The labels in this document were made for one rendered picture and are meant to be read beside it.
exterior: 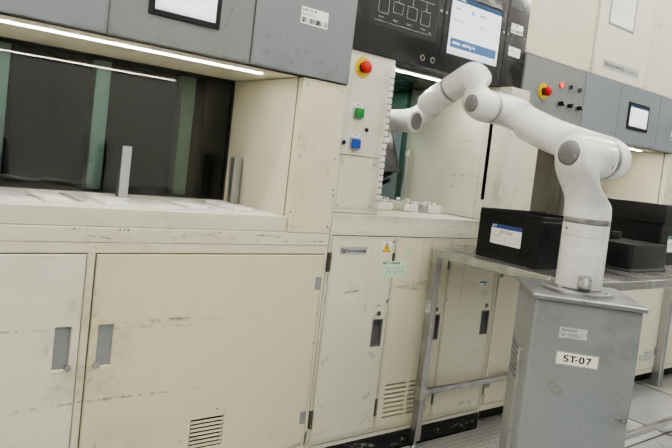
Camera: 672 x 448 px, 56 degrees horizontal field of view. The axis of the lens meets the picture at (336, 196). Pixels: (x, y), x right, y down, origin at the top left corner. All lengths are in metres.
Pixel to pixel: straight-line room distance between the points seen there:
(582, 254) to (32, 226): 1.38
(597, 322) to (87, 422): 1.33
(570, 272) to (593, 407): 0.34
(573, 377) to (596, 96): 1.68
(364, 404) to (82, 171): 1.24
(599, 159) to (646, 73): 1.85
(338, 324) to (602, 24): 1.86
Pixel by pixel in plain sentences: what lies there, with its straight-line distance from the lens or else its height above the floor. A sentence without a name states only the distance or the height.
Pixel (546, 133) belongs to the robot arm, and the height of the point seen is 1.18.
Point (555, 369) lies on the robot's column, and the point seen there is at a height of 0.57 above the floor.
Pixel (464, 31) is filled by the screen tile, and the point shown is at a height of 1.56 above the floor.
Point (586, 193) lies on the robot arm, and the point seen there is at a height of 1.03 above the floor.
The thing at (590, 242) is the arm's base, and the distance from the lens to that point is 1.78.
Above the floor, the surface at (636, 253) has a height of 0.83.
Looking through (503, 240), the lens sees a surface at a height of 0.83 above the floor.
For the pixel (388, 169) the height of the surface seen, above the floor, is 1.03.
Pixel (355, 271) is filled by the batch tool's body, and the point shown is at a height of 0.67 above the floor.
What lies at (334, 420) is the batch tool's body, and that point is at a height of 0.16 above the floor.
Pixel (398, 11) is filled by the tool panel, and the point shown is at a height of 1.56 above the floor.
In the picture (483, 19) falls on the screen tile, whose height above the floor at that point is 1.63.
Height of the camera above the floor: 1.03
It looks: 3 degrees down
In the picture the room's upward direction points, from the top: 7 degrees clockwise
